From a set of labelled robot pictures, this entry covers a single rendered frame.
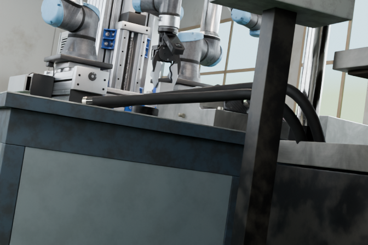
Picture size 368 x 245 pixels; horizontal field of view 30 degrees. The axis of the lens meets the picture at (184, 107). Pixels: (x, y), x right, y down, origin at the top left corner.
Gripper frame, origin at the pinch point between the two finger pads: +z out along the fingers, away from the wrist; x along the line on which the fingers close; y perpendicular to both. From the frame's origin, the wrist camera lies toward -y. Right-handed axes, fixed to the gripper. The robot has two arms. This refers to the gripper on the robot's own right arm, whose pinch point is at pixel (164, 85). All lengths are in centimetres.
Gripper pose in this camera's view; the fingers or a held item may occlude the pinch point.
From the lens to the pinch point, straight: 240.2
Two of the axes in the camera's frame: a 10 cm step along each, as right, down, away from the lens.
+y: -3.9, -0.3, 9.2
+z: -1.0, 9.9, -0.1
